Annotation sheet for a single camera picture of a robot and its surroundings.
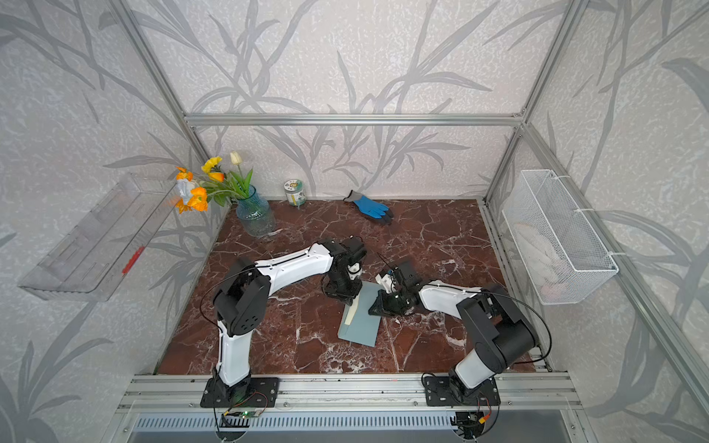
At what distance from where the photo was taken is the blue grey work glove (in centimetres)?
114

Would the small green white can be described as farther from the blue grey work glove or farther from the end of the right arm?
the end of the right arm

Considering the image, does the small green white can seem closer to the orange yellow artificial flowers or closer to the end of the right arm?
the orange yellow artificial flowers
